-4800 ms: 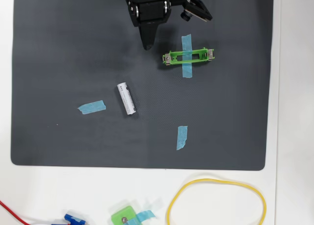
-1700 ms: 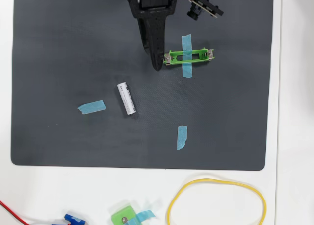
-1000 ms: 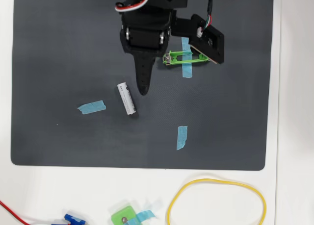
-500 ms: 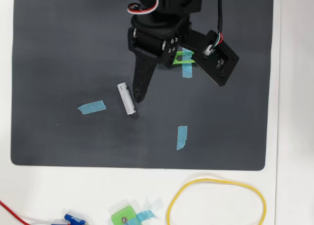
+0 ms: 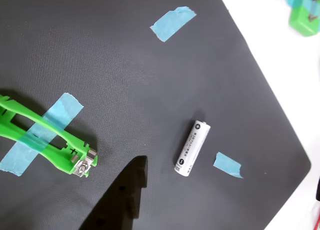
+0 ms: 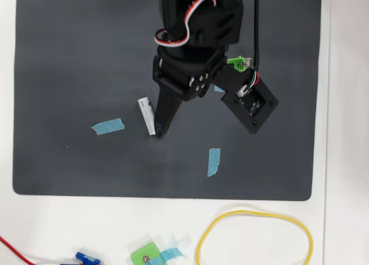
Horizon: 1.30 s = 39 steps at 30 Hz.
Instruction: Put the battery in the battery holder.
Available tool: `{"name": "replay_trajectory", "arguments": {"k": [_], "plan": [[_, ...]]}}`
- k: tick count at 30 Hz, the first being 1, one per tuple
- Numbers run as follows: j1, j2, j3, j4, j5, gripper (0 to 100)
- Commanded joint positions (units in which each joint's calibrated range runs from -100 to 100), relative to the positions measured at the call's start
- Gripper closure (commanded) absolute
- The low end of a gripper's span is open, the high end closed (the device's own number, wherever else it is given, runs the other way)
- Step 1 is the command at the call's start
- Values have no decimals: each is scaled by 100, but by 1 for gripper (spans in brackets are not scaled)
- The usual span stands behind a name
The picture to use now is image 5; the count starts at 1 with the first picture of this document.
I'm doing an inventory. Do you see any green plastic battery holder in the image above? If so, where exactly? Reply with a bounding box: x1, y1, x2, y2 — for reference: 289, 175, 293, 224
0, 94, 98, 178

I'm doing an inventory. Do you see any green plastic block with screw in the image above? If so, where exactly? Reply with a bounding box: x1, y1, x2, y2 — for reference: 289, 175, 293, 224
288, 0, 320, 38

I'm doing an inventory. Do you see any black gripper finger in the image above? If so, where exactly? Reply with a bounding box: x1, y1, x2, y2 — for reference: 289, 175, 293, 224
79, 155, 149, 230

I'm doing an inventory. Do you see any white AA battery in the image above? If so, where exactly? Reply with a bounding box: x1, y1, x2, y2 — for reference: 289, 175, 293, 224
173, 119, 212, 178

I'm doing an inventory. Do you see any red wire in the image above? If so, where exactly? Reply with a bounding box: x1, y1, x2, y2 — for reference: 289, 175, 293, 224
312, 204, 320, 230

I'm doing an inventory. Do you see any long blue masking tape strip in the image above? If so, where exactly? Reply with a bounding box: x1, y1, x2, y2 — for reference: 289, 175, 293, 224
0, 92, 84, 177

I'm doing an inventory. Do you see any dark grey textured mat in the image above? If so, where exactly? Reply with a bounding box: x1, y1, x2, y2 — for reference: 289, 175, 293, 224
0, 0, 312, 230

